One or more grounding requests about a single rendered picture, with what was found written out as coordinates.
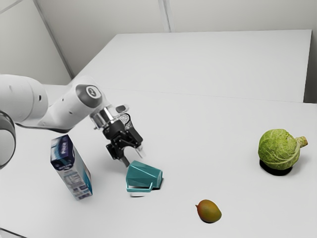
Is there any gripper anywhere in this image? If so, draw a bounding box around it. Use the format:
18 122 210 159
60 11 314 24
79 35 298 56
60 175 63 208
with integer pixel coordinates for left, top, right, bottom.
102 113 147 168

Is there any teal faceted mug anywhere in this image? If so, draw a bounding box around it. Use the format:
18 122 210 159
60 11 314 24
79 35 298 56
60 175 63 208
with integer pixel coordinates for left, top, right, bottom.
125 160 163 193

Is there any blue and white carton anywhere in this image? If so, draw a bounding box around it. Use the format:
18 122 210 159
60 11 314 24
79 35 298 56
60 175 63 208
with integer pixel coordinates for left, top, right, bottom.
50 134 94 202

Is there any red-green mango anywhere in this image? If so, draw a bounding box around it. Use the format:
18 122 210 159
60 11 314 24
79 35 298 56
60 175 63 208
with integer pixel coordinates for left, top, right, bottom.
195 199 222 223

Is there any green cabbage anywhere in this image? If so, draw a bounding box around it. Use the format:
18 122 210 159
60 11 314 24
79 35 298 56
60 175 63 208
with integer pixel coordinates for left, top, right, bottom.
258 128 309 171

